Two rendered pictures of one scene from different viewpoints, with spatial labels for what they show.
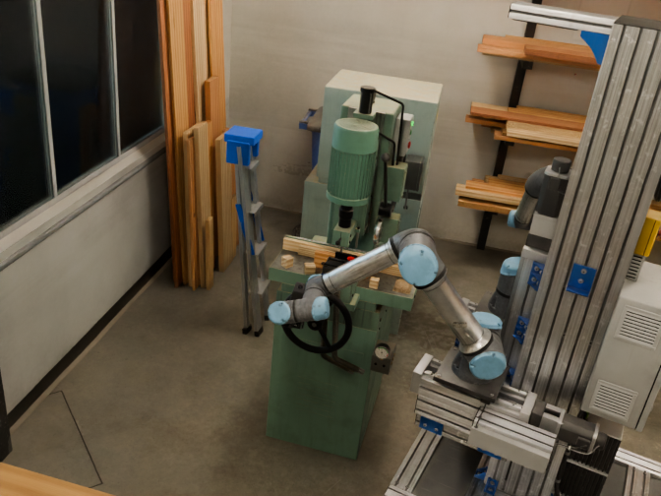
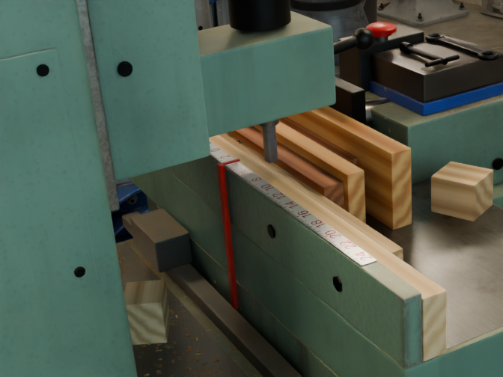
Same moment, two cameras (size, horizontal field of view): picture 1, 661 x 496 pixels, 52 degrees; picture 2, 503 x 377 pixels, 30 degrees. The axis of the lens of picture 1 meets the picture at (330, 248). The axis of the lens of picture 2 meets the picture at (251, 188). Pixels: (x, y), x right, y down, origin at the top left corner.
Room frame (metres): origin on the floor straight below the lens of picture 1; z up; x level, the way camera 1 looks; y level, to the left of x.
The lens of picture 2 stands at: (2.99, 0.55, 1.28)
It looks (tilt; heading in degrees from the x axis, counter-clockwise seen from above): 25 degrees down; 233
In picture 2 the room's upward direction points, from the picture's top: 5 degrees counter-clockwise
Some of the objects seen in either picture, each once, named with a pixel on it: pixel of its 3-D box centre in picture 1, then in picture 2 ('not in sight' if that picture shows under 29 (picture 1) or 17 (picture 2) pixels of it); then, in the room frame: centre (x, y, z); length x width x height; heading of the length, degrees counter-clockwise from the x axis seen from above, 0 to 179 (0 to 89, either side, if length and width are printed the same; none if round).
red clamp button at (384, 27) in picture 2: not in sight; (381, 28); (2.33, -0.08, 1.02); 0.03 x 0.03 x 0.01
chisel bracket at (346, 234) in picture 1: (344, 233); (242, 81); (2.53, -0.05, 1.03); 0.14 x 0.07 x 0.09; 168
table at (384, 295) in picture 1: (341, 281); (352, 194); (2.40, -0.06, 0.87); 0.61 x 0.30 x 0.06; 78
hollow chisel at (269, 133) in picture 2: not in sight; (269, 134); (2.51, -0.05, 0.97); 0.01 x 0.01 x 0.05; 78
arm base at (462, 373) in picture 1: (475, 359); (326, 23); (1.97, -0.56, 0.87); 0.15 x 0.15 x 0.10
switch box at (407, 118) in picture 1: (402, 134); not in sight; (2.80, -0.25, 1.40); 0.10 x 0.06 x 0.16; 168
